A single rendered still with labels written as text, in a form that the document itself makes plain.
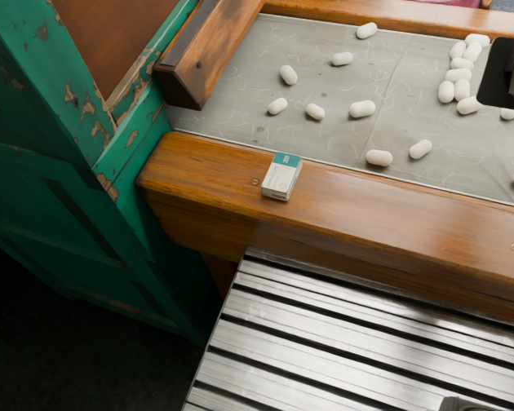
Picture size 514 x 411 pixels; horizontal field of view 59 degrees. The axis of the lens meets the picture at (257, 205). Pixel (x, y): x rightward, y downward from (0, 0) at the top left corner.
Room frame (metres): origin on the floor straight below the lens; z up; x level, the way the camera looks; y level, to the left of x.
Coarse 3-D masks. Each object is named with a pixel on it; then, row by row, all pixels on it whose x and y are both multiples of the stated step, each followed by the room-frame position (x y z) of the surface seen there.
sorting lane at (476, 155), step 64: (256, 64) 0.61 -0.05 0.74; (320, 64) 0.58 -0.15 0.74; (384, 64) 0.55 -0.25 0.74; (448, 64) 0.52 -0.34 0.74; (192, 128) 0.50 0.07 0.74; (256, 128) 0.47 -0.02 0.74; (320, 128) 0.45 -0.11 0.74; (384, 128) 0.42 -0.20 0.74; (448, 128) 0.40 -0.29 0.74; (512, 128) 0.37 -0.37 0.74; (512, 192) 0.27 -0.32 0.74
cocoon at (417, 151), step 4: (424, 140) 0.37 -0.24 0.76; (416, 144) 0.37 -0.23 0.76; (420, 144) 0.36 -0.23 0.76; (424, 144) 0.36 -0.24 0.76; (428, 144) 0.36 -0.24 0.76; (412, 148) 0.36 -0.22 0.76; (416, 148) 0.36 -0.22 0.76; (420, 148) 0.36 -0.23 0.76; (424, 148) 0.36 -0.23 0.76; (428, 148) 0.36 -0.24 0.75; (412, 152) 0.36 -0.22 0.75; (416, 152) 0.35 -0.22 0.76; (420, 152) 0.35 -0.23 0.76; (424, 152) 0.36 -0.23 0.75; (412, 156) 0.36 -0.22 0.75; (416, 156) 0.35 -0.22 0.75; (420, 156) 0.35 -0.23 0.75
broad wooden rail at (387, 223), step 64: (192, 192) 0.36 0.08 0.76; (256, 192) 0.34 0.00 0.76; (320, 192) 0.32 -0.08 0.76; (384, 192) 0.30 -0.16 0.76; (448, 192) 0.29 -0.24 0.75; (320, 256) 0.26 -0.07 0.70; (384, 256) 0.22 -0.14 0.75; (448, 256) 0.20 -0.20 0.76; (512, 256) 0.18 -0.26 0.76; (512, 320) 0.14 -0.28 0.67
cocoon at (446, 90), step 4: (444, 84) 0.46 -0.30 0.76; (448, 84) 0.46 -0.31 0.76; (452, 84) 0.46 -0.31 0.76; (440, 88) 0.46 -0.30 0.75; (444, 88) 0.45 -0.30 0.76; (448, 88) 0.45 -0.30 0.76; (452, 88) 0.45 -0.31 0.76; (440, 92) 0.45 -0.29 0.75; (444, 92) 0.45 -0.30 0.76; (448, 92) 0.44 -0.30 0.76; (452, 92) 0.44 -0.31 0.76; (440, 96) 0.45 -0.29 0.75; (444, 96) 0.44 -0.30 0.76; (448, 96) 0.44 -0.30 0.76; (452, 96) 0.44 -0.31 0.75; (444, 100) 0.44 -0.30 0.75; (448, 100) 0.44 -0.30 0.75
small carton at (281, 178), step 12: (276, 156) 0.37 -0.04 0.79; (288, 156) 0.37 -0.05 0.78; (276, 168) 0.36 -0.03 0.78; (288, 168) 0.35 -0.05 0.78; (300, 168) 0.36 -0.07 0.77; (264, 180) 0.34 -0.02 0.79; (276, 180) 0.34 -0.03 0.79; (288, 180) 0.33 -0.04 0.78; (264, 192) 0.33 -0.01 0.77; (276, 192) 0.32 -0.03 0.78; (288, 192) 0.32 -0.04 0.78
